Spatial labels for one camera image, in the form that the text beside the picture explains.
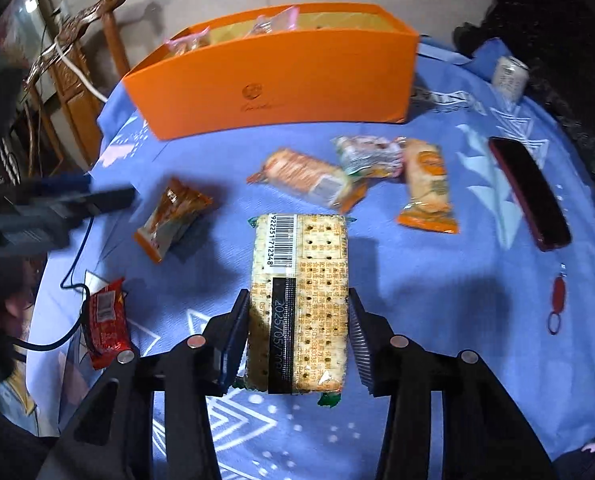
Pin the beige cracker packet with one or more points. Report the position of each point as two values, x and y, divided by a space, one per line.
300 310

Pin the orange white-label cracker packet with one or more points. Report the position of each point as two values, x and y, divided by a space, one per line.
302 175

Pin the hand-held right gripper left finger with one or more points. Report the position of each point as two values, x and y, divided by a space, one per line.
232 355

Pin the orange brown snack packet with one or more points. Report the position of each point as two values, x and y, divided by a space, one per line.
170 217

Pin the carved wooden chair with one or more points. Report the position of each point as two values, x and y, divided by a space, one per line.
80 85

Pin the pink snack packet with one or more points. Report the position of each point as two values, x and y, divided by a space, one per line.
190 42
277 19

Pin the speckled green-edged snack packet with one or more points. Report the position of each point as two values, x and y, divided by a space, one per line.
367 156

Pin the white drink can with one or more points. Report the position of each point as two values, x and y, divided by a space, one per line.
510 79

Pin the orange round-logo cracker packet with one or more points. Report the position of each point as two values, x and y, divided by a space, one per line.
427 182

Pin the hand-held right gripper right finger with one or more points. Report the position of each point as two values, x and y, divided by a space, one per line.
363 355

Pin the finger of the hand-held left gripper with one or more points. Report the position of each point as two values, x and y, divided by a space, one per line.
60 183
102 201

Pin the blue printed cloth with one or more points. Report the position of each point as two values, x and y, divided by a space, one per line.
477 310

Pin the red snack packet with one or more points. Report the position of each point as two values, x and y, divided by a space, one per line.
105 322

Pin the black smartphone with red case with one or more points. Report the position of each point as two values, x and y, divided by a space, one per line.
530 192

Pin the orange cardboard box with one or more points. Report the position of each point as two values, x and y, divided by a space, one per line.
287 85

